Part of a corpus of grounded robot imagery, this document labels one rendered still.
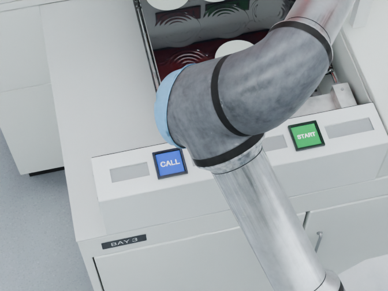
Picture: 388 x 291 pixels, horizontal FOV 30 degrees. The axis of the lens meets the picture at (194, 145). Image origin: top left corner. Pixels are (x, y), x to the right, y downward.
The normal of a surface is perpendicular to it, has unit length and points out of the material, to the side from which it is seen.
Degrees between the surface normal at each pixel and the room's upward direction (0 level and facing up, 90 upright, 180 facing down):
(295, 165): 90
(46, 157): 90
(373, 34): 0
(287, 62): 23
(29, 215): 0
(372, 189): 90
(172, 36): 0
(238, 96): 48
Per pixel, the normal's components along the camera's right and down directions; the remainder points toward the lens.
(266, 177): 0.61, -0.04
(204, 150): -0.42, 0.49
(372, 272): 0.00, -0.53
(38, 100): 0.22, 0.83
